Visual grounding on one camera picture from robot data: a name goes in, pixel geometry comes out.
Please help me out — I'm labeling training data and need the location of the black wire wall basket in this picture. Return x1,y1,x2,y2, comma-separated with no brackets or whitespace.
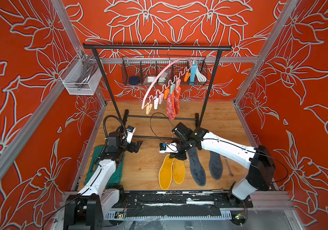
121,57,209,86

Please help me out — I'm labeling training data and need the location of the dark grey insole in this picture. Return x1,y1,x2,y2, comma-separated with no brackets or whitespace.
188,147,206,186
209,151,223,180

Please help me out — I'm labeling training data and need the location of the dark grey insole front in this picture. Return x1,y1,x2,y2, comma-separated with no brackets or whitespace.
209,151,223,180

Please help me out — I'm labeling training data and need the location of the white mesh wall basket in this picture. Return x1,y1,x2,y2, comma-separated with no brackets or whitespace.
59,54,102,96

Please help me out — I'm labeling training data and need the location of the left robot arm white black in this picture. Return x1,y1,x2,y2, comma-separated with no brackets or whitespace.
63,126,143,230

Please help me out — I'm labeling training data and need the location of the light blue box in basket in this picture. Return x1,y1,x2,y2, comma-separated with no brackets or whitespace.
189,61,197,86

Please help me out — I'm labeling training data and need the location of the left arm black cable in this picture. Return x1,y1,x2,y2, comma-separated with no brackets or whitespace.
102,114,127,139

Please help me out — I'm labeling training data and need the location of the yellow insole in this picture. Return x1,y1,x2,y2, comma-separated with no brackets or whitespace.
172,159,186,184
159,155,174,190

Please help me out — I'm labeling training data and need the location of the green plastic tool case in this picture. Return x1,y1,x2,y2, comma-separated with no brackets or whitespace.
83,145,124,188

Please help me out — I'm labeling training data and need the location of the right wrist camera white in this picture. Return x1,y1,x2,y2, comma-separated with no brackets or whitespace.
159,142,178,153

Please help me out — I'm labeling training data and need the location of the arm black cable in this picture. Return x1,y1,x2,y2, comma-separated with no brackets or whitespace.
149,113,179,153
102,114,127,139

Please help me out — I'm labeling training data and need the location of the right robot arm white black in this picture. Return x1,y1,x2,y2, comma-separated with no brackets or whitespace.
171,123,276,200

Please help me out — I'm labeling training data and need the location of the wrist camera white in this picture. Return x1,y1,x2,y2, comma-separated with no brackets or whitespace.
126,126,136,143
159,142,178,153

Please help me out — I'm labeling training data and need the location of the white cable in basket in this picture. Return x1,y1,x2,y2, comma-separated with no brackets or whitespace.
195,68,208,83

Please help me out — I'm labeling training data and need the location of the red insole front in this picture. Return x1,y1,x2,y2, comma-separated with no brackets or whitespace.
166,94,176,120

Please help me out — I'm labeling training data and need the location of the black metal clothes rack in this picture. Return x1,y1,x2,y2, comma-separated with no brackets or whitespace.
82,43,233,144

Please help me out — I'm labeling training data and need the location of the yellow insole front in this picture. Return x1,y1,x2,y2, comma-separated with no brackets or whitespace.
172,159,186,184

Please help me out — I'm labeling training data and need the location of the red insole rear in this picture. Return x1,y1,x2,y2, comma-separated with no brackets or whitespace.
174,86,181,115

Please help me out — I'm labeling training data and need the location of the white box in basket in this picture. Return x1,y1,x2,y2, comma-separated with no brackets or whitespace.
144,76,156,85

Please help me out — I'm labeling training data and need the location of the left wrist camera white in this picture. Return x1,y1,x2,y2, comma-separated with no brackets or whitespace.
126,126,136,143

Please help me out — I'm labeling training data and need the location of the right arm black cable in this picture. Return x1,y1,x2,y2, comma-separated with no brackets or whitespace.
149,113,179,153

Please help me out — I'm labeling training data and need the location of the silver wrench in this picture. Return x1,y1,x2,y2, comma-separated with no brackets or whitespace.
224,157,234,177

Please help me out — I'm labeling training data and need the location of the dark blue round item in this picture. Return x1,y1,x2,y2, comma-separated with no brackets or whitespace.
128,76,140,85

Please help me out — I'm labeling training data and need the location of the red insole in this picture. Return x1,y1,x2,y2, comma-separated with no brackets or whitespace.
166,94,176,120
174,86,181,115

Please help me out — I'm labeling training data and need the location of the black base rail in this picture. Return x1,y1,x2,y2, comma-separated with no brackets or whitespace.
108,190,254,220

